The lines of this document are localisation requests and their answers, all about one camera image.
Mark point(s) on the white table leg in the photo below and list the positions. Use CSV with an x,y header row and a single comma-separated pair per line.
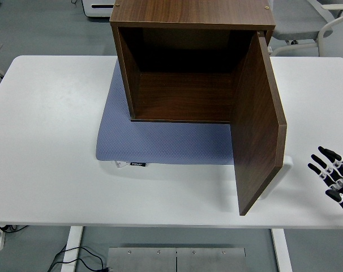
x,y
282,252
72,249

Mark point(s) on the brown wooden cabinet door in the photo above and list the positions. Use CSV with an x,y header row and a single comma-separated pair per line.
x,y
256,127

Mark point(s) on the grey metal plate with screws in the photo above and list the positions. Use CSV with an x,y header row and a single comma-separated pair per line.
x,y
149,260

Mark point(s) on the black mat label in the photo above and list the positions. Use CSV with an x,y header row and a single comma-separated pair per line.
x,y
138,164

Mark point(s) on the blue-grey mesh mat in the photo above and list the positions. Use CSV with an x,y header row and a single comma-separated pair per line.
x,y
160,141

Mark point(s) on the white appliance box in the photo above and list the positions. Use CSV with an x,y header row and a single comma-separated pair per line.
x,y
100,11

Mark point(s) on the white mat tag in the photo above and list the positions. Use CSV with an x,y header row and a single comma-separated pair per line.
x,y
121,164

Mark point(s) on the brown wooden cabinet body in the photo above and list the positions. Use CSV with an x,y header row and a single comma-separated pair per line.
x,y
188,11

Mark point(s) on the grey office chair white frame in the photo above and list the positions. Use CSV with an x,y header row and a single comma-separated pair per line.
x,y
296,22

